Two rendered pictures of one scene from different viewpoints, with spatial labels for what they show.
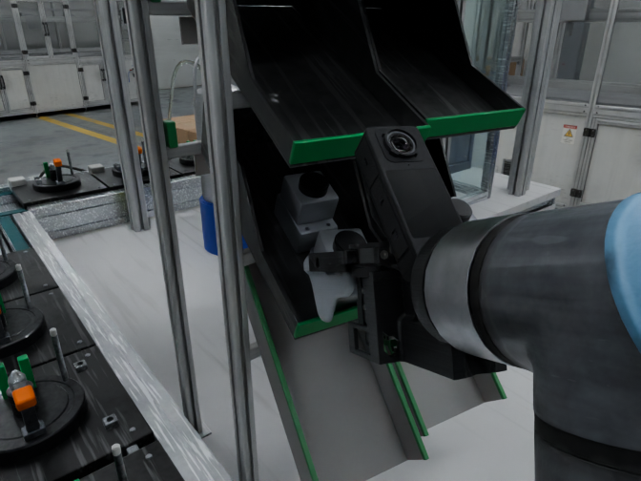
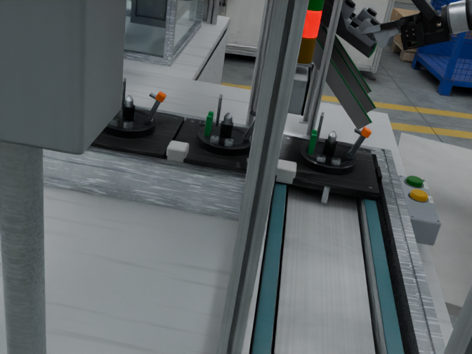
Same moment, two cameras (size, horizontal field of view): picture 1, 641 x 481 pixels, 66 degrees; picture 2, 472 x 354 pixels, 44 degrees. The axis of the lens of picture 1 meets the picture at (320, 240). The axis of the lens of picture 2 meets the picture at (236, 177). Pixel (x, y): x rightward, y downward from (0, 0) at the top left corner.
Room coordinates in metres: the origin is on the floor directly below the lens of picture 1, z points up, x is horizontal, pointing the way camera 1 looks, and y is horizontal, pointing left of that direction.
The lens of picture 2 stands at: (-0.41, 1.34, 1.57)
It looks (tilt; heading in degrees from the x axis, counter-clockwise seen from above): 28 degrees down; 312
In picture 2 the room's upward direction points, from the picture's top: 9 degrees clockwise
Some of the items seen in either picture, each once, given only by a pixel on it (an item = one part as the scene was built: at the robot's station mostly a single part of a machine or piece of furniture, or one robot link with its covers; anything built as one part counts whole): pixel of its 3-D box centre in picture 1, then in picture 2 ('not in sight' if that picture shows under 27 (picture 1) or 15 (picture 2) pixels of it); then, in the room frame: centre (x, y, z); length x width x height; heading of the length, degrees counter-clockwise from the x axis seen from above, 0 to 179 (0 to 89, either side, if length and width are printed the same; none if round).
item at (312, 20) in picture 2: not in sight; (306, 21); (0.27, 0.44, 1.33); 0.05 x 0.05 x 0.05
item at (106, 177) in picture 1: (132, 160); not in sight; (1.67, 0.65, 1.01); 0.24 x 0.24 x 0.13; 39
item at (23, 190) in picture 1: (54, 173); not in sight; (1.52, 0.84, 1.01); 0.24 x 0.24 x 0.13; 39
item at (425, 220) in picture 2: not in sight; (414, 208); (0.08, 0.15, 0.93); 0.21 x 0.07 x 0.06; 129
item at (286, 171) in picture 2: not in sight; (285, 172); (0.31, 0.36, 0.97); 0.05 x 0.05 x 0.04; 39
